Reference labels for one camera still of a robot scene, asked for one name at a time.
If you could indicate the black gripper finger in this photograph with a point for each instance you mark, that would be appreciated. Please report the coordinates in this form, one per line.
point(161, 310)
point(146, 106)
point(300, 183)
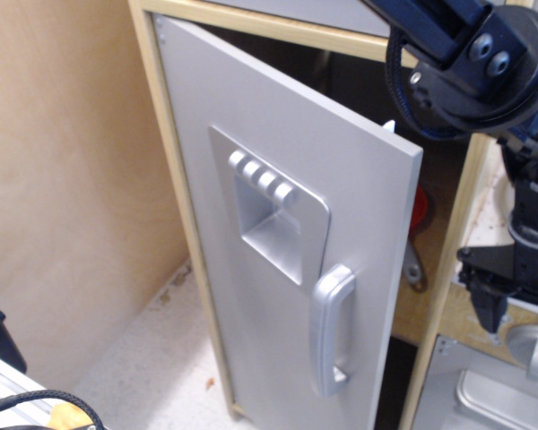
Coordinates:
point(488, 274)

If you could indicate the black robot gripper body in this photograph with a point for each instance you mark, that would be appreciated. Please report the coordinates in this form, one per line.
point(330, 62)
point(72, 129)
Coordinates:
point(521, 165)

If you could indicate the silver fridge door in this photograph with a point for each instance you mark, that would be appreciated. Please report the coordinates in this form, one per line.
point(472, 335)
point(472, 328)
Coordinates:
point(366, 175)

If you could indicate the silver fridge door handle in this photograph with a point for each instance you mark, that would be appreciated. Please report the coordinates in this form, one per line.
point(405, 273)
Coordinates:
point(326, 303)

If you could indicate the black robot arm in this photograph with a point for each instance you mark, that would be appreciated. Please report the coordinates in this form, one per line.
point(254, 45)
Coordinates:
point(454, 68)

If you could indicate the red object inside fridge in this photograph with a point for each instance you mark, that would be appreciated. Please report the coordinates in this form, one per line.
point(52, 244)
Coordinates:
point(420, 210)

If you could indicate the white speckled kitchen countertop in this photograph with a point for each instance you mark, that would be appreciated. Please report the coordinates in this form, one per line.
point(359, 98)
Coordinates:
point(490, 228)

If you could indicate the silver oven knob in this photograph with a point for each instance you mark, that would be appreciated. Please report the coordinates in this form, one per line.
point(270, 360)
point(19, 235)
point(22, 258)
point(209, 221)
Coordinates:
point(522, 343)

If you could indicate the silver oven door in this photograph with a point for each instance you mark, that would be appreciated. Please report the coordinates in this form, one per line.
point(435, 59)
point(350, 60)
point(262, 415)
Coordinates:
point(468, 389)

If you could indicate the silver ice dispenser panel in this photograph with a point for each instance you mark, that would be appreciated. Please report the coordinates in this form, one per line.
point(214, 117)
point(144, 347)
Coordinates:
point(275, 215)

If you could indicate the wooden toy kitchen cabinet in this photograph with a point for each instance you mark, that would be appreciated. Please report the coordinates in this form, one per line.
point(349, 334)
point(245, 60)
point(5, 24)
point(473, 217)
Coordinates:
point(277, 41)

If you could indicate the silver freezer door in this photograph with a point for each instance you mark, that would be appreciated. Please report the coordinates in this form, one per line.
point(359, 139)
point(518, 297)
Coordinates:
point(350, 15)

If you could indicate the aluminium frame rail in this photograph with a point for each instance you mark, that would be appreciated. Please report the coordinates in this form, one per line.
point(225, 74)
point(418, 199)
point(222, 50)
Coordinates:
point(33, 413)

